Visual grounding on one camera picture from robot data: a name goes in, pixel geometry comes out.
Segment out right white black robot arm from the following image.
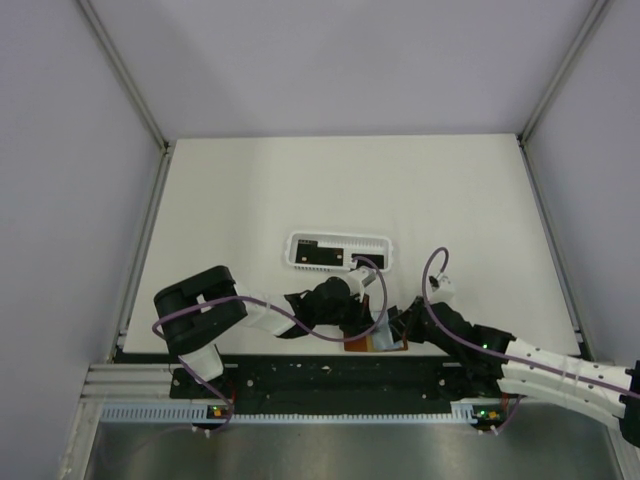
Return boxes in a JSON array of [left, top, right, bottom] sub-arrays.
[[390, 297, 639, 447]]

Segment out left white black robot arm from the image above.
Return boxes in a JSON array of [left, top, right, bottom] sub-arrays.
[[152, 266, 387, 397]]

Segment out white slotted cable duct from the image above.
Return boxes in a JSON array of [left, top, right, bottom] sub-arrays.
[[99, 397, 484, 426]]

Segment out aluminium frame post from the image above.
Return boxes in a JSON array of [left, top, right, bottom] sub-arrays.
[[74, 0, 174, 151], [517, 0, 614, 146]]

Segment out aluminium frame rail front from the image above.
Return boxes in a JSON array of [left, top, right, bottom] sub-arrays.
[[80, 364, 172, 402]]

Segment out brown leather card holder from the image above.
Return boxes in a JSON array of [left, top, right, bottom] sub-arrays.
[[339, 294, 408, 353]]

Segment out left aluminium frame post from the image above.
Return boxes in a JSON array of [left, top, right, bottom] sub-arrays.
[[74, 0, 174, 151]]

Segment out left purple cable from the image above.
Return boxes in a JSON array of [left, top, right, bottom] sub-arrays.
[[151, 255, 389, 434]]

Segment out black credit card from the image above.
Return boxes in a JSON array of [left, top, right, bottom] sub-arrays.
[[295, 240, 344, 267]]

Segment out right aluminium frame post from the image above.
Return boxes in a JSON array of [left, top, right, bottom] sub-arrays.
[[517, 0, 614, 146]]

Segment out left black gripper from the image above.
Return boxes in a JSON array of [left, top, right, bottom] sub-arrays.
[[314, 289, 377, 338]]

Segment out white plastic slotted basket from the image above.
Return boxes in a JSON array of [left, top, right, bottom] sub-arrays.
[[284, 230, 394, 273]]

